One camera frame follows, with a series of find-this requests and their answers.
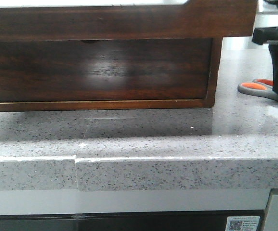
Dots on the grey orange scissors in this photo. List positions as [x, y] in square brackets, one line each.
[259, 88]

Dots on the wooden drawer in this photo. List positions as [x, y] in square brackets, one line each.
[105, 72]
[194, 19]

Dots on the dark wooden drawer cabinet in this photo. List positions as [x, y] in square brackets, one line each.
[213, 79]

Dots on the dark appliance under counter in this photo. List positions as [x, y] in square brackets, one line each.
[125, 221]

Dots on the white QR code label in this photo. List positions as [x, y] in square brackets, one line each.
[242, 223]

